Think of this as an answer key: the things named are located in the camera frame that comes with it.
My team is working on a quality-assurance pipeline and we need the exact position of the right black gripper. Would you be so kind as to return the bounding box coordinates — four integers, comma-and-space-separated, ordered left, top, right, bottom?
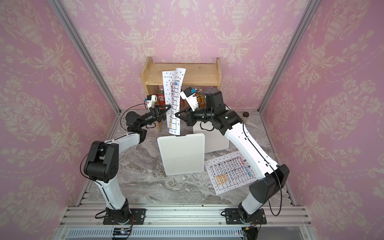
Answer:
176, 105, 218, 128

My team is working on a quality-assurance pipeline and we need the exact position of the wooden two-tier shelf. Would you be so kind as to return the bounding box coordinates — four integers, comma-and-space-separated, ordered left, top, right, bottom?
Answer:
140, 56, 223, 133

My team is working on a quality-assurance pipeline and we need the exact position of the small dark-capped spice bottle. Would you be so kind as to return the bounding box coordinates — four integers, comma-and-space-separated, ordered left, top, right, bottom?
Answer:
242, 112, 250, 124

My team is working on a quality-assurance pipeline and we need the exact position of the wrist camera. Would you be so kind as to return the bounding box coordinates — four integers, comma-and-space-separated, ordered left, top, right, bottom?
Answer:
145, 95, 158, 109
181, 87, 199, 112

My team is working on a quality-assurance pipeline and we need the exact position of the paper menu sheet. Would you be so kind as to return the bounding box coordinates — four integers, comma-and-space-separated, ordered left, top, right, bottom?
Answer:
205, 151, 256, 195
162, 68, 186, 136

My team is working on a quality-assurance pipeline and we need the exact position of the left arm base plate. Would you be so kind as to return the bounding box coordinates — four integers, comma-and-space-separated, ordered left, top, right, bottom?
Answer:
103, 209, 147, 225

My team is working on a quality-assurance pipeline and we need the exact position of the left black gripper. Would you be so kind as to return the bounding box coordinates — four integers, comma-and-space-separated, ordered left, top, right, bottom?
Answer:
138, 107, 173, 130

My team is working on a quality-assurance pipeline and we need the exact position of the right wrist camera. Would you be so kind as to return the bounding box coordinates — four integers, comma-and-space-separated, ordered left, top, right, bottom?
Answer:
181, 87, 199, 112

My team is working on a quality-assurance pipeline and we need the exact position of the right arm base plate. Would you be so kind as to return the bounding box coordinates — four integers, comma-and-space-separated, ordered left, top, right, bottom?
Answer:
221, 208, 267, 225

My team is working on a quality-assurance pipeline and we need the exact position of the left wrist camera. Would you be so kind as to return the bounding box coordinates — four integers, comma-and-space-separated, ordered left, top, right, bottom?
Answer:
145, 95, 158, 109

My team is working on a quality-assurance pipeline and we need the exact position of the orange soda can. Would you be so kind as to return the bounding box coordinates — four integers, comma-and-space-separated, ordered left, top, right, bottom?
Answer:
196, 89, 206, 108

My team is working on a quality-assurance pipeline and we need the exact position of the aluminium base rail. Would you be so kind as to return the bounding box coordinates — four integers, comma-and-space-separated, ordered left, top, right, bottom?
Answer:
54, 191, 316, 240

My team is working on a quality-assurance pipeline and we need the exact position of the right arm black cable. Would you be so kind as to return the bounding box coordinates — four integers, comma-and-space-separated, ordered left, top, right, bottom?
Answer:
268, 179, 283, 217

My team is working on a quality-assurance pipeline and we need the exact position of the small green circuit board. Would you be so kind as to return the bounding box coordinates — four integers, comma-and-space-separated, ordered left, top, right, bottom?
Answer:
112, 228, 132, 237

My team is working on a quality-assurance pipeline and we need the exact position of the white rack board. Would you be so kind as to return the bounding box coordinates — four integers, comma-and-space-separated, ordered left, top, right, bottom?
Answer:
193, 122, 230, 154
157, 134, 205, 176

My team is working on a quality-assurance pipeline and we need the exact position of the red cola can left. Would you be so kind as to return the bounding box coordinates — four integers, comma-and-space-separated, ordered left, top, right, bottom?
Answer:
157, 89, 166, 109

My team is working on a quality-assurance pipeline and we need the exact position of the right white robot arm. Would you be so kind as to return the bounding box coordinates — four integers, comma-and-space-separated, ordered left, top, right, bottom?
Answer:
175, 88, 290, 223

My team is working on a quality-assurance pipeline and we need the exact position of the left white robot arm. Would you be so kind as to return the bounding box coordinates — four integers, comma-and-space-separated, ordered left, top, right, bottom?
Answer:
83, 105, 171, 225

